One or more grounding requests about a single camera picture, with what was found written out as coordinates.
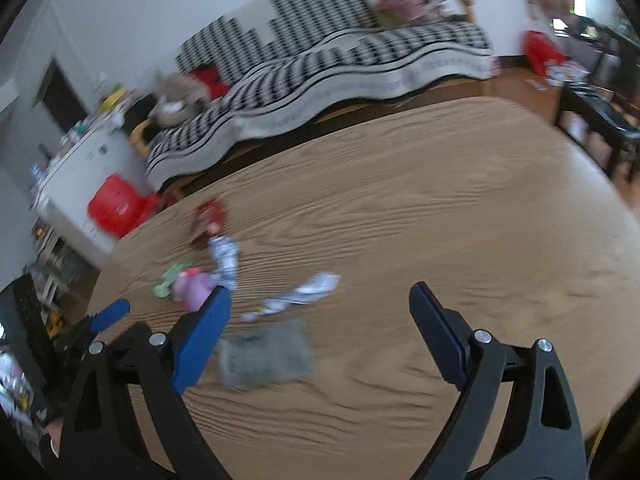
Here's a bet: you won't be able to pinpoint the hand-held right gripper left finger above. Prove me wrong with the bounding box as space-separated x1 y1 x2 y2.
57 284 233 480

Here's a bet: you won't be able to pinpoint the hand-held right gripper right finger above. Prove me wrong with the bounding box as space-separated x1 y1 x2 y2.
409 282 587 480

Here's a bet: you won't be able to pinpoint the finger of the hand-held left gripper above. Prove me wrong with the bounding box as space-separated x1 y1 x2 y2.
107 321 153 356
55 299 132 361

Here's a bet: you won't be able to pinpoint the pink wrapper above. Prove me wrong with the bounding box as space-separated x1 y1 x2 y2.
172 268 216 313

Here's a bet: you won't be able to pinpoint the grey carton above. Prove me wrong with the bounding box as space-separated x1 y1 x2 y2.
217 319 317 391

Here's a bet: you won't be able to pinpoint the blue white wrapper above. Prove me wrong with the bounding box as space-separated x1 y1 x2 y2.
207 235 241 291

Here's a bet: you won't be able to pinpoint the white silver printed wrapper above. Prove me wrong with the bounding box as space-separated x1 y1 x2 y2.
241 271 342 323

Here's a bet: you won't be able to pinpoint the red packet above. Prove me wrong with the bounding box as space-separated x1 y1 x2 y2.
189 199 228 247

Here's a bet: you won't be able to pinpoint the white storage shelf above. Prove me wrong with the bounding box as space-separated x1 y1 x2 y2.
30 225 96 311

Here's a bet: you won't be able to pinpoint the red bear-shaped stool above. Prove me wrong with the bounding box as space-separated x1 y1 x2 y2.
87 174 163 238

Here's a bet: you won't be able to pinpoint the white cabinet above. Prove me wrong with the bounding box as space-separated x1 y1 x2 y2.
30 125 156 268

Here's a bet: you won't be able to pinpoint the cluster of small bottles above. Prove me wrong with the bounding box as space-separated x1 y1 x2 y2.
30 105 126 181

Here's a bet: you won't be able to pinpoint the black bag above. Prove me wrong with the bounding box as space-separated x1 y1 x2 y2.
125 95 166 126

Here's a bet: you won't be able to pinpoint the yellow box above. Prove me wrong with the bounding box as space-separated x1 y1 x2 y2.
100 87 131 108

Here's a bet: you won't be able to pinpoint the brown plush toy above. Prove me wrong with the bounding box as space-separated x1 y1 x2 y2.
150 72 211 126

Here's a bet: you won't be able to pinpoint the red cushion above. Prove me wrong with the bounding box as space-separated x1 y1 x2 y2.
190 64 228 101

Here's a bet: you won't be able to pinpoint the black wooden chair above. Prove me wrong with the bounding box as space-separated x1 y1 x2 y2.
552 25 640 181

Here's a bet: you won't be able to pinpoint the black white patterned blanket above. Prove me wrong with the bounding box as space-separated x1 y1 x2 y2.
145 0 493 188

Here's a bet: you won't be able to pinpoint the white papers on floor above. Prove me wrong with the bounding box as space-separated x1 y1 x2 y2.
545 60 591 86

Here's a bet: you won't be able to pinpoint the red plastic bag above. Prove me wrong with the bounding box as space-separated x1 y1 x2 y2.
522 30 556 76

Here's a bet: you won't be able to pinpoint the wooden sofa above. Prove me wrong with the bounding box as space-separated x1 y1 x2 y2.
130 0 496 196

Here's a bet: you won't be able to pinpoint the pink floral pillow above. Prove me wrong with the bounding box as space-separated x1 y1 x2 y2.
372 0 451 26

